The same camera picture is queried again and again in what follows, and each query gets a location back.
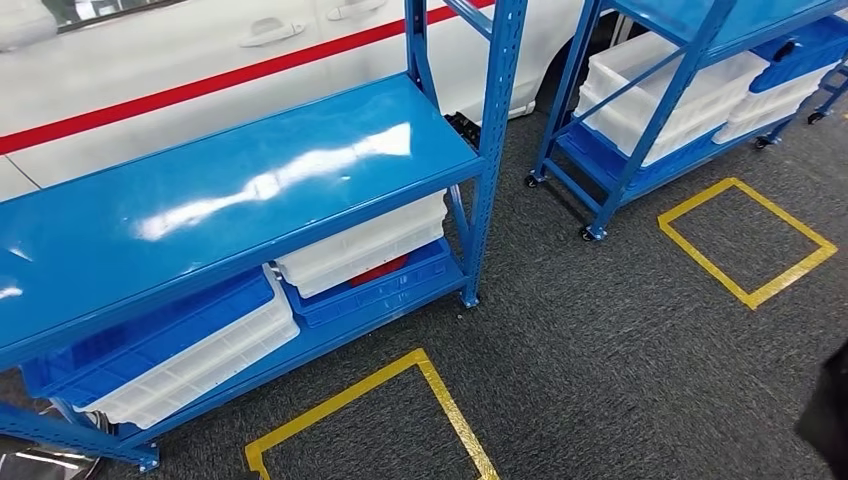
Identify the blue metal shelf rack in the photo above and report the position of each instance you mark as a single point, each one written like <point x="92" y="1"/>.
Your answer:
<point x="199" y="199"/>

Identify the blue wheeled rack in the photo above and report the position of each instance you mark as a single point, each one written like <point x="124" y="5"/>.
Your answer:
<point x="669" y="99"/>
<point x="831" y="94"/>

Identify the red round item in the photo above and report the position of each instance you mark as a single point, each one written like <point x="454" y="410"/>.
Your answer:
<point x="381" y="272"/>

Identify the white car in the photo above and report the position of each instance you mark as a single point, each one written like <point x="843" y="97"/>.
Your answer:
<point x="166" y="66"/>

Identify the chrome stanchion post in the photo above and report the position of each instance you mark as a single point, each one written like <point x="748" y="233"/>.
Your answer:
<point x="40" y="460"/>

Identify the red barrier belt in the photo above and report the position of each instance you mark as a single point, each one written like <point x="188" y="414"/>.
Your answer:
<point x="199" y="86"/>

